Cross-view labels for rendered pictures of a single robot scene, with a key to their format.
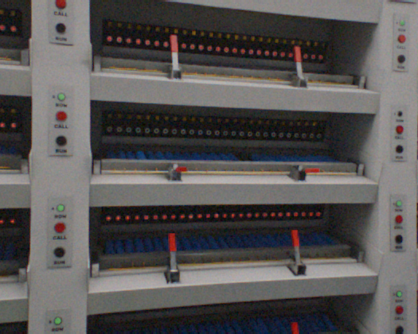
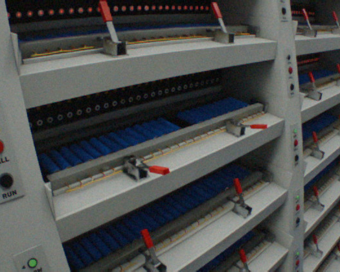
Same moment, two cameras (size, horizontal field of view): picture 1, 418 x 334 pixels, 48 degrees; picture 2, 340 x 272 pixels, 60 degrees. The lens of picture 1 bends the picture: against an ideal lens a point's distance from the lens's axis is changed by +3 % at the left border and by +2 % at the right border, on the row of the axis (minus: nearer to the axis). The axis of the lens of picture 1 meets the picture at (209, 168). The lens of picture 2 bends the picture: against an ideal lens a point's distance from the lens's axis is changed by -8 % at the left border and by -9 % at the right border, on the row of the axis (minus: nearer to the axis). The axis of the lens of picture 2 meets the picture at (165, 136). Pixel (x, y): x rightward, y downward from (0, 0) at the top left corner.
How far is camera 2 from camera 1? 0.49 m
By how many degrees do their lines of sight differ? 26
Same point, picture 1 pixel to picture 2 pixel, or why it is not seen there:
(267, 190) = (221, 155)
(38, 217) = not seen: outside the picture
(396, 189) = (292, 120)
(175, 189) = (146, 188)
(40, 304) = not seen: outside the picture
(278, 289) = (236, 235)
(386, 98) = (280, 45)
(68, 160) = (22, 202)
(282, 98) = (219, 56)
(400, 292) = (298, 195)
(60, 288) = not seen: outside the picture
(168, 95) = (115, 77)
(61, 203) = (31, 256)
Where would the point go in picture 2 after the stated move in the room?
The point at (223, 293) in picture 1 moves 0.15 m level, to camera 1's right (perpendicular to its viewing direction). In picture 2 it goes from (200, 261) to (258, 235)
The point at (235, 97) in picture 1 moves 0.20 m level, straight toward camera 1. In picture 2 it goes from (181, 64) to (250, 56)
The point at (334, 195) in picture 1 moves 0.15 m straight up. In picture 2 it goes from (261, 138) to (255, 74)
